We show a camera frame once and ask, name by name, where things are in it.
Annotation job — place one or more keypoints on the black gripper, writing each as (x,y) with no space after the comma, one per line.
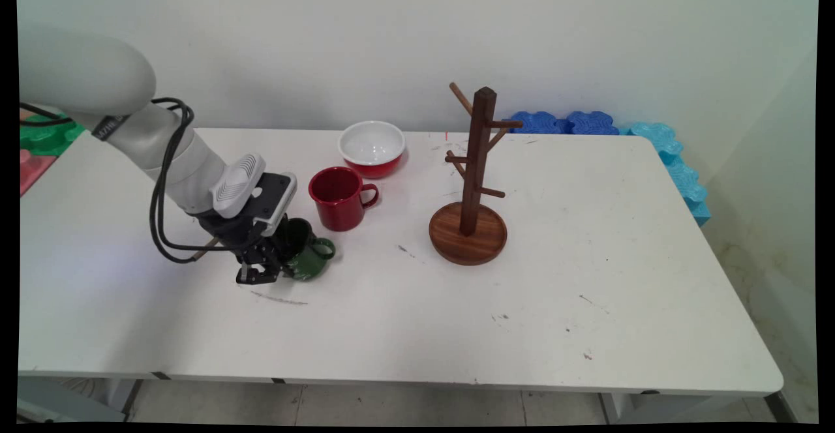
(238,234)

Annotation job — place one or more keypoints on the green enamel mug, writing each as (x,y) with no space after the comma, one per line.
(313,260)

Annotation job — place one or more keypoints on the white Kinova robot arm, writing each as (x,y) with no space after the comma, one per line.
(78,68)

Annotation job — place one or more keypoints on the red enamel mug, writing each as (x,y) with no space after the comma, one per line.
(339,208)

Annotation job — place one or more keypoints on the red bowl white inside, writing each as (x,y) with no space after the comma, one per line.
(372,143)

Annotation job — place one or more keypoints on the white table leg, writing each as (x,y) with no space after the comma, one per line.
(616,410)
(121,394)

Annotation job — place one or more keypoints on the dark wooden mug tree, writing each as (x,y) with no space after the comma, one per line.
(479,146)

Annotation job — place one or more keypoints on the pink foam mat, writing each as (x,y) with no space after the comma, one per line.
(34,169)

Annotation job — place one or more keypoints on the dark blue foam mat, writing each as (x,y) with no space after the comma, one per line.
(541,122)
(592,122)

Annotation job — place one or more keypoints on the light blue foam mat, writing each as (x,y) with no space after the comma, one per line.
(655,136)
(686,182)
(700,212)

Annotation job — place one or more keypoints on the dark table leg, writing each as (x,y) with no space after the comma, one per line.
(781,408)

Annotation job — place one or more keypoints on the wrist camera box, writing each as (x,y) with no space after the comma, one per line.
(277,198)

